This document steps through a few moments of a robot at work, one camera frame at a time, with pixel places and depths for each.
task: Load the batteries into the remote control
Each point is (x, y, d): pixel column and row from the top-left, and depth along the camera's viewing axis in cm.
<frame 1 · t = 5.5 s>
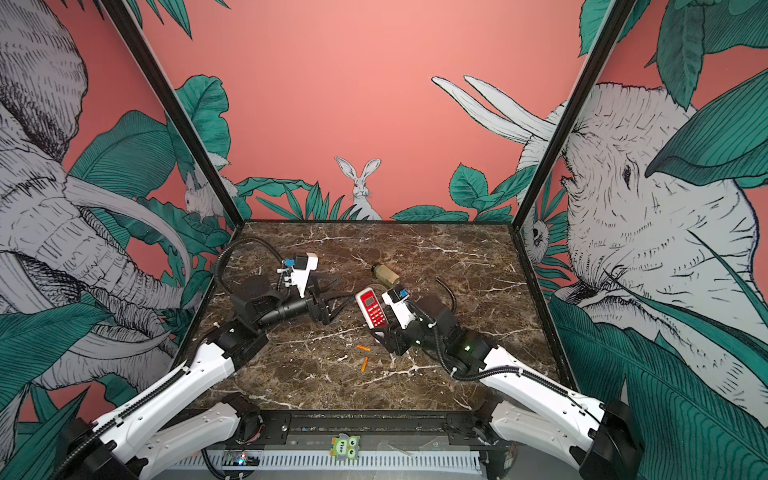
left hand: (344, 287, 66), fingers open
right hand: (373, 326, 70), fingers open
orange battery upper: (364, 348, 90), on the table
orange battery lower: (364, 364, 87), on the table
spice jar black lid: (385, 275, 104), point 3 cm above the table

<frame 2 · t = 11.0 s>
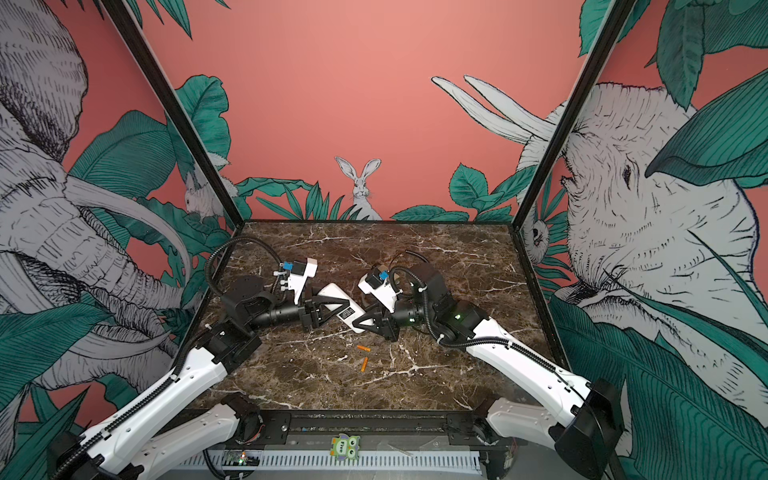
left hand: (344, 300, 62), fingers open
right hand: (353, 321, 63), fingers closed
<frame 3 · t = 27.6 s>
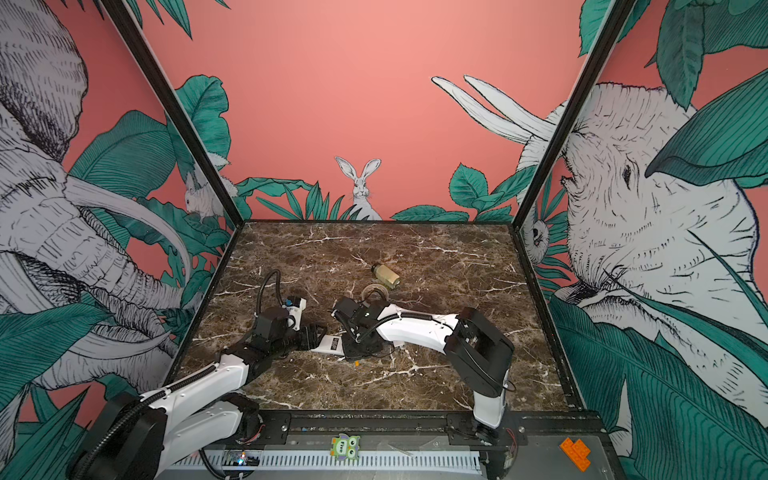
left hand: (319, 325, 86), fingers open
right hand: (346, 354, 81), fingers closed
white red remote control: (330, 344, 88), point 2 cm above the table
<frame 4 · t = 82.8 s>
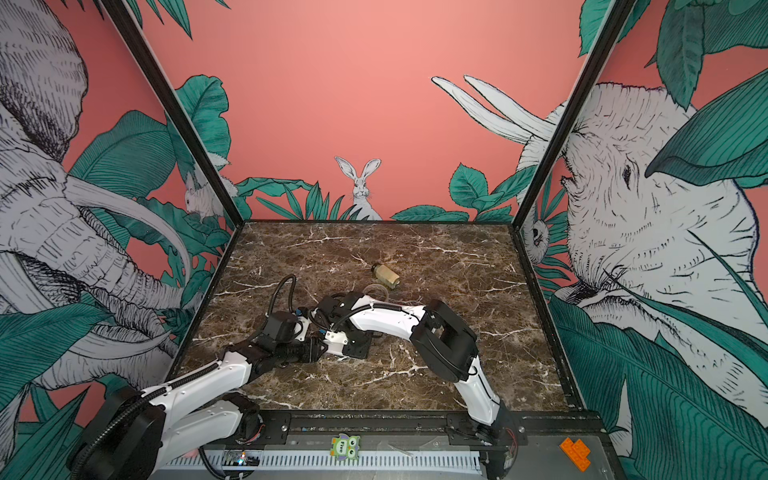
left hand: (322, 343, 86), fingers open
right hand: (356, 346, 86), fingers open
